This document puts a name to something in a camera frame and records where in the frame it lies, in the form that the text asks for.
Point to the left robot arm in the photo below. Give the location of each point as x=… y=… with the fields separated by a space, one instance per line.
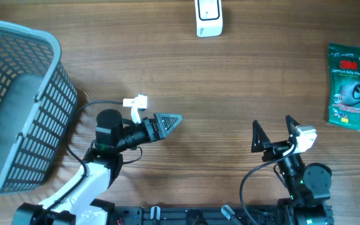
x=77 y=201

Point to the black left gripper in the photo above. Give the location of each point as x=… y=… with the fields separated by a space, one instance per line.
x=160 y=133

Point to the white barcode scanner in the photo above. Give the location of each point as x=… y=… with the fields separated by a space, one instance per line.
x=209 y=18

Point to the grey black plastic basket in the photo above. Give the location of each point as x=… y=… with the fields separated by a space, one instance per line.
x=37 y=99

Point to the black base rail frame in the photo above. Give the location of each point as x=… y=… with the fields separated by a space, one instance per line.
x=261 y=214

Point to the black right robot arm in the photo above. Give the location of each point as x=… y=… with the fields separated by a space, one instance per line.
x=308 y=185

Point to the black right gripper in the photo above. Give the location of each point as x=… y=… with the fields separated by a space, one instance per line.
x=275 y=149

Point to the green 3M gloves packet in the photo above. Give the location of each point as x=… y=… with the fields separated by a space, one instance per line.
x=344 y=75

